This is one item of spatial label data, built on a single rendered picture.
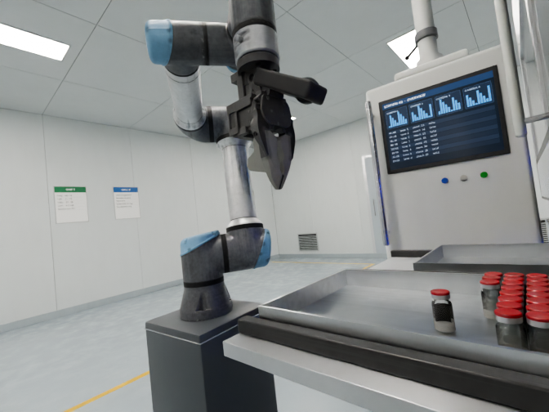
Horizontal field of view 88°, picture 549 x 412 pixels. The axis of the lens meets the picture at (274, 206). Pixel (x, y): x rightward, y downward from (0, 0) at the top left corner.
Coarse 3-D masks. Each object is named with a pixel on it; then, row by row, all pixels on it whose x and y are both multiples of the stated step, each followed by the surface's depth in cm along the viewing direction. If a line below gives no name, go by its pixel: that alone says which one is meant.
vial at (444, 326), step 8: (432, 296) 34; (440, 296) 33; (448, 296) 33; (432, 304) 34; (440, 304) 33; (448, 304) 33; (432, 312) 34; (440, 312) 33; (448, 312) 33; (440, 320) 33; (448, 320) 33; (440, 328) 33; (448, 328) 33
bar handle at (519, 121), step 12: (504, 0) 76; (504, 12) 76; (504, 24) 76; (504, 36) 76; (504, 48) 76; (504, 60) 76; (516, 72) 75; (516, 84) 75; (516, 96) 75; (516, 108) 75; (516, 120) 75; (528, 120) 74; (516, 132) 75
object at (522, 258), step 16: (432, 256) 69; (448, 256) 77; (464, 256) 74; (480, 256) 72; (496, 256) 70; (512, 256) 68; (528, 256) 66; (544, 256) 64; (480, 272) 51; (528, 272) 47; (544, 272) 46
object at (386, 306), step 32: (320, 288) 52; (352, 288) 57; (384, 288) 54; (416, 288) 50; (448, 288) 47; (480, 288) 44; (288, 320) 37; (320, 320) 34; (352, 320) 31; (384, 320) 39; (416, 320) 37; (480, 320) 35; (448, 352) 25; (480, 352) 23; (512, 352) 22
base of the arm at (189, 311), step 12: (192, 288) 78; (204, 288) 78; (216, 288) 79; (192, 300) 77; (204, 300) 77; (216, 300) 78; (228, 300) 81; (180, 312) 79; (192, 312) 76; (204, 312) 76; (216, 312) 77; (228, 312) 80
